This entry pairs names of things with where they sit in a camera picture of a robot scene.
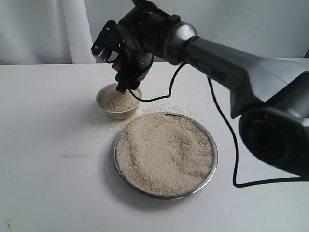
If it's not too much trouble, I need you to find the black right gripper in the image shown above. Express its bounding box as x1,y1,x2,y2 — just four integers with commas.
114,42,155,93

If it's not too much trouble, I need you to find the brown wooden cup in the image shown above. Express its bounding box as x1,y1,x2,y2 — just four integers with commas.
112,60,150,81

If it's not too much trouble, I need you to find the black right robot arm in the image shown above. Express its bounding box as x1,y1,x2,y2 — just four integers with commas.
116,0,309,181

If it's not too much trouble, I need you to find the small cream ceramic bowl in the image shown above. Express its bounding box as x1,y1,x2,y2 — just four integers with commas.
96,83,140,119

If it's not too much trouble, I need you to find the round steel rice tray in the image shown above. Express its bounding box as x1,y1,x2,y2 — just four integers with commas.
113,112,218,200

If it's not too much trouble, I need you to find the white curtain backdrop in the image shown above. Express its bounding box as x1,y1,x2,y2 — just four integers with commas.
0,0,96,65

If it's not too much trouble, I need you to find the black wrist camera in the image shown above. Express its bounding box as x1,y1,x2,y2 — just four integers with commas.
91,20,122,63

